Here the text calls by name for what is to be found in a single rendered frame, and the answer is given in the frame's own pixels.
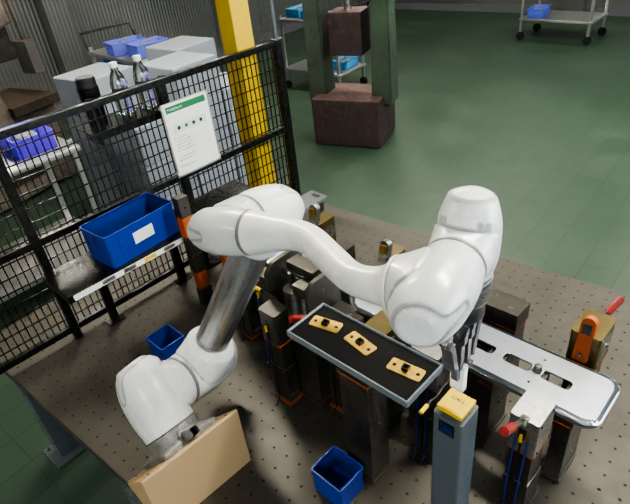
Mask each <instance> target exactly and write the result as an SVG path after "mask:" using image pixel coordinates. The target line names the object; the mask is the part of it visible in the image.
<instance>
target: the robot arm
mask: <svg viewBox="0 0 630 504"><path fill-rule="evenodd" d="M304 211H305V208H304V203H303V200H302V198H301V196H300V195H299V194H298V193H297V192H296V191H295V190H293V189H291V188H289V187H287V186H286V185H281V184H266V185H262V186H258V187H254V188H252V189H249V190H246V191H244V192H242V193H240V194H239V195H236V196H234V197H231V198H229V199H227V200H224V201H222V202H220V203H218V204H215V205H214V206H213V207H208V208H204V209H202V210H200V211H198V212H197V213H195V214H194V215H193V216H192V217H191V218H190V220H189V222H188V225H187V235H188V237H189V239H190V240H191V241H192V243H193V244H194V245H195V246H196V247H198V248H199V249H201V250H203V251H205V252H207V253H210V254H215V255H221V256H228V257H227V260H226V262H225V265H224V267H223V270H222V272H221V275H220V277H219V280H218V282H217V285H216V287H215V290H214V292H213V295H212V297H211V300H210V302H209V305H208V307H207V310H206V312H205V315H204V317H203V320H202V322H201V325H200V326H198V327H195V328H194V329H192V330H191V331H190V332H189V334H188V335H187V337H186V338H185V340H184V341H183V342H182V344H181V345H180V347H179V348H178V349H177V350H176V353H175V354H173V355H172V356H171V357H170V358H168V359H167V360H163V361H161V360H160V359H159V358H158V357H156V356H152V355H143V356H140V357H138V358H137V359H135V360H134V361H133V362H131V363H130V364H129V365H127V366H126V367H125V368H124V369H122V370H121V371H120V372H119V373H118V374H117V376H116V383H115V386H116V392H117V397H118V400H119V403H120V405H121V408H122V410H123V412H124V414H125V415H126V417H127V419H128V420H129V422H130V424H131V425H132V427H133V428H134V430H135V431H136V433H137V434H138V435H139V437H140V438H141V439H142V440H143V441H144V443H145V444H146V446H147V448H148V450H149V451H150V453H151V455H152V457H151V458H150V459H149V461H148V462H147V463H146V464H145V465H144V468H145V469H146V470H148V469H149V468H151V467H153V466H155V465H157V464H159V463H161V462H165V461H166V460H168V459H169V458H170V457H172V456H173V455H174V454H175V453H177V452H178V451H179V450H180V449H182V448H183V447H184V446H185V445H187V444H188V443H189V442H190V441H192V440H193V439H194V438H196V437H197V436H198V435H199V434H201V433H202V432H203V431H204V430H206V429H207V428H208V427H210V426H211V425H212V424H214V423H215V422H216V421H217V419H216V418H215V417H211V418H209V419H206V420H203V421H201V420H200V419H199V417H198V416H197V415H196V414H195V412H194V411H193V409H192V408H191V406H192V405H193V404H194V402H196V401H197V400H199V399H201V398H203V397H204V396H206V395H207V394H209V393H210V392H212V391H213V390H214V389H216V388H217V387H218V386H219V385H221V384H222V383H223V382H224V381H225V380H226V379H228V378H229V377H230V375H231V374H232V373H233V371H234V370H235V368H236V365H237V362H238V349H237V346H236V344H235V342H234V341H233V339H232V337H233V334H234V332H235V330H236V328H237V326H238V324H239V321H240V319H241V317H242V315H243V313H244V310H245V308H246V306H247V304H248V302H249V299H250V297H251V295H252V293H253V291H254V289H255V286H256V284H257V282H258V280H259V278H260V275H261V273H262V271H263V269H264V267H265V265H266V262H267V260H268V259H269V258H271V257H273V256H275V255H276V254H277V253H278V251H288V250H290V251H297V252H300V253H302V254H303V255H305V256H306V257H307V258H308V259H309V260H310V261H311V262H312V263H313V264H314V265H315V266H316V267H317V268H318V269H319V270H320V271H321V272H322V273H323V274H324V275H325V276H326V277H327V278H328V279H329V280H330V281H331V282H332V283H333V284H335V285H336V286H337V287H338V288H339V289H341V290H342V291H344V292H345V293H347V294H349V295H351V296H353V297H355V298H357V299H360V300H363V301H366V302H370V303H373V304H376V305H378V306H380V307H381V308H382V309H383V310H384V312H385V314H386V316H387V317H388V320H389V323H390V325H391V327H392V329H393V331H394V333H395V334H396V335H397V336H398V337H399V338H400V339H401V340H402V341H404V342H406V343H408V344H410V345H413V346H416V347H424V348H426V347H433V346H436V345H439V346H440V347H441V352H442V357H443V363H444V368H445V369H447V370H449V371H451V373H450V386H451V387H453V388H454V389H456V390H458V391H460V392H464V390H465V389H466V384H467V372H468V364H470V365H472V364H473V361H474V360H472V359H470V356H471V355H472V356H473V355H474V354H475V349H476V345H477V340H478V336H479V331H480V327H481V322H482V320H483V317H484V315H485V306H486V302H487V301H488V300H489V299H490V298H491V289H492V281H493V276H494V274H493V272H494V269H495V267H496V264H497V262H498V259H499V255H500V250H501V242H502V230H503V220H502V212H501V208H500V204H499V200H498V198H497V195H496V194H495V193H494V192H492V191H490V190H488V189H486V188H483V187H480V186H473V185H469V186H462V187H457V188H454V189H452V190H450V191H449V192H448V193H447V195H446V197H445V199H444V201H443V203H442V205H441V208H440V210H439V213H438V220H437V223H436V224H435V225H434V229H433V233H432V236H431V239H430V241H429V244H428V246H427V247H423V248H420V249H417V250H414V251H411V252H407V253H403V254H396V255H394V256H392V257H391V258H390V259H389V261H388V262H387V263H386V264H384V265H382V266H366V265H363V264H360V263H358V262H357V261H356V260H354V259H353V258H352V257H351V256H350V255H349V254H348V253H347V252H346V251H345V250H344V249H343V248H342V247H341V246H340V245H338V244H337V243H336V242H335V241H334V240H333V239H332V238H331V237H330V236H329V235H328V234H327V233H326V232H324V231H323V230H322V229H320V228H319V227H317V226H315V225H314V224H311V223H309V222H306V221H303V220H302V219H303V216H304ZM467 363H468V364H467Z"/></svg>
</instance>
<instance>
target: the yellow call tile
mask: <svg viewBox="0 0 630 504"><path fill-rule="evenodd" d="M475 405H476V400H474V399H472V398H470V397H469V396H467V395H465V394H463V393H461V392H459V391H457V390H456V389H454V388H451V389H450V390H449V391H448V392H447V393H446V394H445V396H444V397H443V398H442V399H441V400H440V401H439V402H438V403H437V408H438V409H440V410H441V411H443V412H445V413H447V414H448V415H450V416H452V417H454V418H455V419H457V420H459V421H460V422H462V421H463V419H464V418H465V417H466V416H467V415H468V413H469V412H470V411H471V410H472V408H473V407H474V406H475Z"/></svg>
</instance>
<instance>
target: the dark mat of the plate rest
mask: <svg viewBox="0 0 630 504"><path fill-rule="evenodd" d="M316 315H317V316H320V317H324V318H327V319H330V320H333V321H336V322H340V323H342V324H343V326H342V328H341V329H340V330H339V332H338V333H332V332H329V331H326V330H323V329H320V328H316V327H313V326H310V325H309V322H310V321H311V320H312V318H313V317H314V316H316ZM353 331H356V332H357V333H358V334H360V335H361V336H362V337H364V338H365V339H366V340H368V341H369V342H370V343H372V344H373V345H374V346H376V347H377V349H376V350H375V351H374V352H372V353H371V354H369V355H368V356H364V355H363V354H362V353H361V352H359V351H358V350H357V349H355V348H354V347H353V346H351V345H350V344H349V343H348V342H346V341H345V340H344V337H345V336H347V335H348V334H350V333H351V332H353ZM290 332H292V333H293V334H295V335H297V336H299V337H300V338H302V339H304V340H305V341H307V342H309V343H310V344H312V345H314V346H315V347H317V348H319V349H320V350H322V351H324V352H325V353H327V354H329V355H330V356H332V357H334V358H336V359H337V360H339V361H341V362H342V363H344V364H346V365H347V366H349V367H351V368H352V369H354V370H356V371H357V372H359V373H361V374H362V375H364V376H366V377H367V378H369V379H371V380H373V381H374V382H376V383H378V384H379V385H381V386H383V387H384V388H386V389H388V390H389V391H391V392H393V393H394V394H396V395H398V396H399V397H401V398H403V399H404V400H408V399H409V398H410V397H411V396H412V395H413V394H414V392H415V391H416V390H417V389H418V388H419V387H420V386H421V385H422V384H423V383H424V382H425V381H426V380H427V379H428V378H429V377H430V376H431V375H432V374H433V372H434V371H435V370H436V369H437V368H438V367H439V366H438V365H436V364H434V363H432V362H430V361H428V360H426V359H424V358H422V357H421V356H419V355H417V354H415V353H413V352H411V351H409V350H407V349H405V348H403V347H401V346H400V345H398V344H396V343H394V342H392V341H390V340H388V339H386V338H384V337H382V336H380V335H379V334H377V333H375V332H373V331H371V330H369V329H367V328H365V327H363V326H361V325H359V324H357V323H356V322H354V321H352V320H350V319H348V318H346V317H344V316H342V315H340V314H338V313H336V312H335V311H333V310H331V309H329V308H327V307H325V306H322V307H321V308H320V309H318V310H317V311H316V312H315V313H313V314H312V315H311V316H309V317H308V318H307V319H305V320H304V321H303V322H302V323H300V324H299V325H298V326H296V327H295V328H294V329H292V330H291V331H290ZM393 358H397V359H400V360H402V361H404V362H407V363H409V364H411V365H414V366H416V367H418V368H421V369H423V370H425V371H426V374H425V375H424V376H423V378H422V379H421V380H420V382H415V381H413V380H411V379H409V378H406V377H404V376H402V375H400V374H397V373H395V372H393V371H391V370H388V369H387V368H386V366H387V365H388V363H389V362H390V361H391V360H392V359H393Z"/></svg>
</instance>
